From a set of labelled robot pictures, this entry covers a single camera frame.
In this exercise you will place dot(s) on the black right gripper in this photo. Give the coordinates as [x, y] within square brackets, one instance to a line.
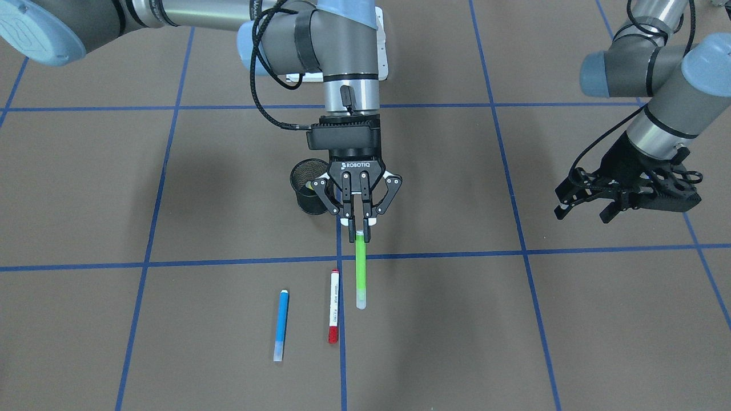
[355, 166]

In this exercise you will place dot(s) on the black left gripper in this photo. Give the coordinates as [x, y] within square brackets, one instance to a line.
[624, 161]

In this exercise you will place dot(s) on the black mesh pen cup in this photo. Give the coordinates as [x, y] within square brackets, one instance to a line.
[301, 180]

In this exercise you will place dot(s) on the green highlighter pen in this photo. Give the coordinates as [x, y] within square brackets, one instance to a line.
[361, 270]

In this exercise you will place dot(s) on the red white marker pen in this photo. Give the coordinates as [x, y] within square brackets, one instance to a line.
[333, 313]

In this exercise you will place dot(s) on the blue highlighter pen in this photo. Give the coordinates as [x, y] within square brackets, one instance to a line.
[281, 326]

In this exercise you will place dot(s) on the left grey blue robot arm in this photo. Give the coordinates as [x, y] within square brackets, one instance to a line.
[652, 55]

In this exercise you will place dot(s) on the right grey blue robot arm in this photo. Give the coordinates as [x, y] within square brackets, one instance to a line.
[282, 40]

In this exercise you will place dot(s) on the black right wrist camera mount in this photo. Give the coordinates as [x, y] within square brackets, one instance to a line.
[347, 136]

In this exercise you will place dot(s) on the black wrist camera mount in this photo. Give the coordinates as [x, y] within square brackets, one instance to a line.
[347, 136]
[668, 185]

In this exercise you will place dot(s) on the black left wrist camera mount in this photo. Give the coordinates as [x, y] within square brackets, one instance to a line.
[668, 185]

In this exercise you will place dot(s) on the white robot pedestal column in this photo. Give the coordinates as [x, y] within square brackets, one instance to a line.
[383, 67]

